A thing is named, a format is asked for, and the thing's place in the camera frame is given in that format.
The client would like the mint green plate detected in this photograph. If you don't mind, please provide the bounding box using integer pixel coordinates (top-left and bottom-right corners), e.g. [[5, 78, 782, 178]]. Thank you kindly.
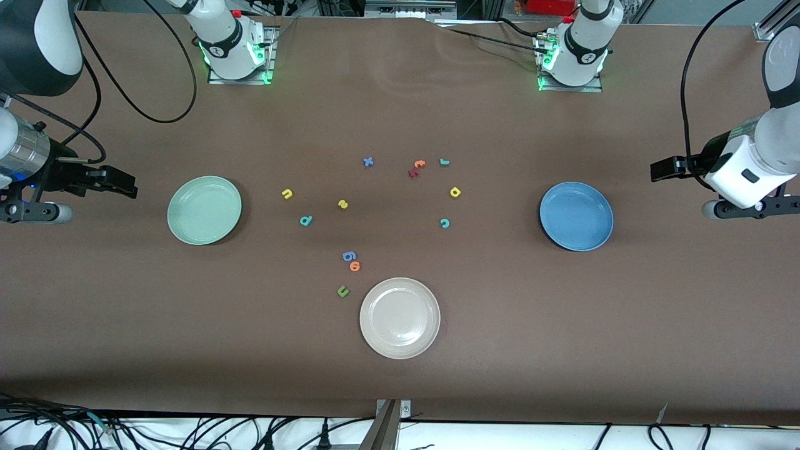
[[167, 176, 243, 246]]

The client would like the blue plate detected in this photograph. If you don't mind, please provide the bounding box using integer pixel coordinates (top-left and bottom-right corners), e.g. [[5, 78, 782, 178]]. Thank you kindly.
[[539, 182, 614, 252]]

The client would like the brown table cover sheet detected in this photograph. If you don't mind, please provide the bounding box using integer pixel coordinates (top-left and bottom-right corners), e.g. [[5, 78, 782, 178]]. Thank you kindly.
[[0, 11, 800, 427]]

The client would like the red box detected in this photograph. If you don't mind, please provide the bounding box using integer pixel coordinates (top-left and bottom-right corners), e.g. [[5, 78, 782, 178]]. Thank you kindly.
[[525, 0, 579, 14]]

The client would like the beige plate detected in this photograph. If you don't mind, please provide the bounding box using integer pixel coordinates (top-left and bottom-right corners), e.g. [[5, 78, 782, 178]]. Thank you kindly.
[[359, 277, 441, 360]]

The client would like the grey equipment box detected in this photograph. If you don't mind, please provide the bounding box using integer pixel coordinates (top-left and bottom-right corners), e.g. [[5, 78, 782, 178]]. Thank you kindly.
[[364, 0, 458, 19]]

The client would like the dark metal bar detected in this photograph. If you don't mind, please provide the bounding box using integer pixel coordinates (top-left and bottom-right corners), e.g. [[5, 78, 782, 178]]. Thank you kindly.
[[357, 400, 401, 450]]

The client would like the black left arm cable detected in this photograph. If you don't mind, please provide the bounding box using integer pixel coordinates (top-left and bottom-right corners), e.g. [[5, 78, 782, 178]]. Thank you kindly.
[[680, 0, 751, 160]]

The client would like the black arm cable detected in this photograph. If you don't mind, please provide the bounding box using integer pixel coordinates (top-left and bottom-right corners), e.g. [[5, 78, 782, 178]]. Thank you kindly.
[[0, 0, 198, 164], [680, 0, 751, 160]]

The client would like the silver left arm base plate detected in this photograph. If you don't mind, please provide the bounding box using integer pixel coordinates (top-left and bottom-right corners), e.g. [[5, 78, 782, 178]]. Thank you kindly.
[[536, 31, 604, 93]]

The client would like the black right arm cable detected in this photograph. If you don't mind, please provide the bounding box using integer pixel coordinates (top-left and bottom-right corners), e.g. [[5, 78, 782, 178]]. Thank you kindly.
[[0, 0, 198, 164]]

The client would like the aluminium frame profile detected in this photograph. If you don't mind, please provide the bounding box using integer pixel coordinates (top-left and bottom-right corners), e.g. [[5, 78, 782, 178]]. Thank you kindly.
[[753, 0, 800, 43]]

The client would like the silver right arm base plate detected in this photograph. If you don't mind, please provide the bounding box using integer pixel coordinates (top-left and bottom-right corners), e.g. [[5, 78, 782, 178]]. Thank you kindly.
[[207, 25, 279, 86]]

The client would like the black cable by base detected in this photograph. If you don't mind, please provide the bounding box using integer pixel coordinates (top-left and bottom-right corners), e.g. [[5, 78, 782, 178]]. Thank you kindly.
[[434, 17, 551, 57]]

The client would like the teal cable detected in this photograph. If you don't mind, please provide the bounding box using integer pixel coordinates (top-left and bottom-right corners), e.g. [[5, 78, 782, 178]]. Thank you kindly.
[[84, 411, 119, 435]]

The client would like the black looped floor cable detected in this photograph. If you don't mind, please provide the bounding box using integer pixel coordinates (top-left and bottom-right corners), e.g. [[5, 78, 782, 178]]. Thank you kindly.
[[647, 424, 713, 450]]

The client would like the black cable with connector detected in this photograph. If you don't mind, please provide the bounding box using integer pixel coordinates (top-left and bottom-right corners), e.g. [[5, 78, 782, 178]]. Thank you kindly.
[[12, 425, 60, 450]]

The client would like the silver table edge bracket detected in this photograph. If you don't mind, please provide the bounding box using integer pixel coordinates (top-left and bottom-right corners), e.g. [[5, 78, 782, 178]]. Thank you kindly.
[[376, 399, 412, 419]]

